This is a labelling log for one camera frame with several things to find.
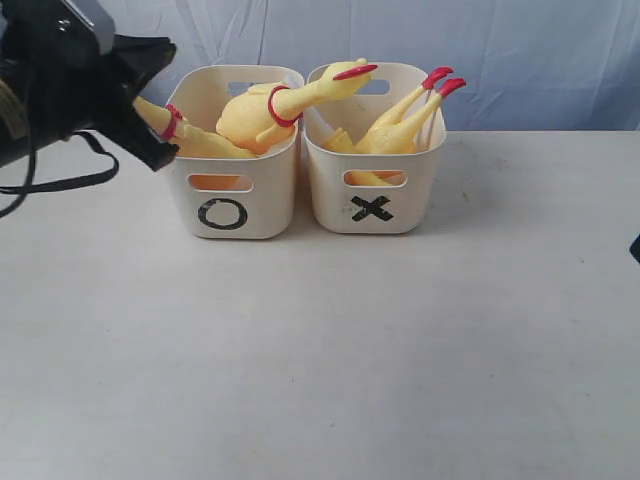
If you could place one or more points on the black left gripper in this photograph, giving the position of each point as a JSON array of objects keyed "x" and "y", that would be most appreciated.
[{"x": 54, "y": 85}]

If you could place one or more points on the yellow rubber chicken underneath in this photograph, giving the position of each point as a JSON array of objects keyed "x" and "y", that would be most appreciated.
[{"x": 192, "y": 141}]

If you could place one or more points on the yellow rubber chicken with head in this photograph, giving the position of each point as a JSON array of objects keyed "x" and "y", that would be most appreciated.
[{"x": 267, "y": 113}]

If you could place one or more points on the headless yellow rubber chicken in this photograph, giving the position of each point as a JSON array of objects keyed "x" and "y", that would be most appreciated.
[{"x": 393, "y": 134}]

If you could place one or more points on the severed chicken neck with tube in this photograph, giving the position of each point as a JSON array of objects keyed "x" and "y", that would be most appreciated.
[{"x": 336, "y": 140}]

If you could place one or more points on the cream bin marked O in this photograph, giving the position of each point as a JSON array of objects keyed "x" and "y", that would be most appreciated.
[{"x": 232, "y": 198}]

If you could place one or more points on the white backdrop curtain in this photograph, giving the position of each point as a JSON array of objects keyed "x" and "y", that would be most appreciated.
[{"x": 528, "y": 65}]

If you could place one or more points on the cream bin marked X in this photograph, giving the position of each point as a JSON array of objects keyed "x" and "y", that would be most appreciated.
[{"x": 371, "y": 194}]

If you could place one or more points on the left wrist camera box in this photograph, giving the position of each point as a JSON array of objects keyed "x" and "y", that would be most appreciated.
[{"x": 87, "y": 20}]

